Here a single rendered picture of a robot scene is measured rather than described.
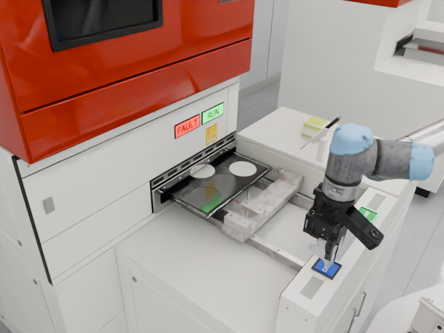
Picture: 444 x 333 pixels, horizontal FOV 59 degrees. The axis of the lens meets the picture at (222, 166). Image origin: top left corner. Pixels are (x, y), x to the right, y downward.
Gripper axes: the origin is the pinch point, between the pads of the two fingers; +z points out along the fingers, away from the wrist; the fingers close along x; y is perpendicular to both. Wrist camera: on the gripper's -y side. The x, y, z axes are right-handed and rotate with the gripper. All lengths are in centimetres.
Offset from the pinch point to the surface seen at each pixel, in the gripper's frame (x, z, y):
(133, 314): 20, 44, 54
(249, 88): -274, 91, 205
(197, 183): -13, 8, 54
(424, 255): -141, 98, -14
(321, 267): 1.0, 1.6, 1.8
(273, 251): -7.0, 13.3, 18.8
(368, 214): -26.4, 1.6, 0.3
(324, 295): 8.0, 2.0, -2.4
